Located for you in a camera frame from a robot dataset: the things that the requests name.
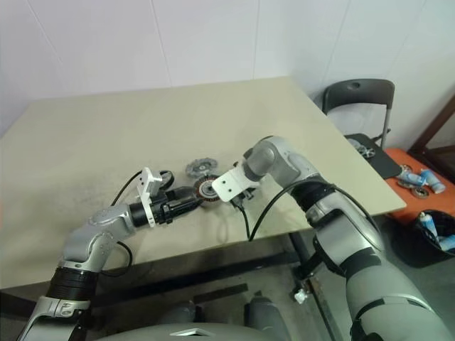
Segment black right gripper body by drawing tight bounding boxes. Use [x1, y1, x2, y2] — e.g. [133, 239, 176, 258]
[230, 189, 257, 210]

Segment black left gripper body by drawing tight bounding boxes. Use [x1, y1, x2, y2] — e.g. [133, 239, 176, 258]
[153, 191, 182, 225]

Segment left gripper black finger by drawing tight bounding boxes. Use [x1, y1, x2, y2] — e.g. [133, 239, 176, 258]
[177, 199, 206, 214]
[176, 187, 200, 202]

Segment motor housing with copper coils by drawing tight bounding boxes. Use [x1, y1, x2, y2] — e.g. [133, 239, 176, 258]
[193, 175, 221, 209]

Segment black silver spoked rotor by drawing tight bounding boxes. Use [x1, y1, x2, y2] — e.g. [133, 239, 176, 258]
[159, 170, 176, 190]

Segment silver spoked wheel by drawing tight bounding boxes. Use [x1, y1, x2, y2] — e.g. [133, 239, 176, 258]
[346, 138, 376, 159]

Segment dark rounded robot knee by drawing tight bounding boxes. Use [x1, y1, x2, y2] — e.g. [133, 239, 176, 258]
[245, 294, 289, 341]
[159, 300, 197, 325]

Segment black folding chair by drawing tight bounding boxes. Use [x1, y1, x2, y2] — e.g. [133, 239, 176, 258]
[321, 78, 402, 178]

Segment black waste bin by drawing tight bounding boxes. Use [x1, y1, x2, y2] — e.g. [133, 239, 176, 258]
[390, 209, 455, 269]

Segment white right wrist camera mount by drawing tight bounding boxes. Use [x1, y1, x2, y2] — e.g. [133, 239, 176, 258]
[212, 161, 260, 203]

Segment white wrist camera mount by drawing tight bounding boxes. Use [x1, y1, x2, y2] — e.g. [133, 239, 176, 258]
[212, 161, 260, 203]
[136, 166, 171, 228]

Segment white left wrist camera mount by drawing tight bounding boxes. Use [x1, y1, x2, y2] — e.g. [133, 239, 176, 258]
[136, 166, 171, 228]

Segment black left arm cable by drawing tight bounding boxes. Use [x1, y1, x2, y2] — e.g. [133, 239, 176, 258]
[101, 170, 143, 278]

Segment black metal table frame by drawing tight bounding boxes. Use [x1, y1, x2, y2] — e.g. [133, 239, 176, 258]
[0, 230, 335, 341]

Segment dark metal bearing ring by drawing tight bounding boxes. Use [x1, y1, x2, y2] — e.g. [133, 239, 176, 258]
[408, 186, 433, 200]

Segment dark cabinet frame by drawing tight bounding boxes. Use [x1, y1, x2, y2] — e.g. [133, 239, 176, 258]
[407, 94, 455, 168]

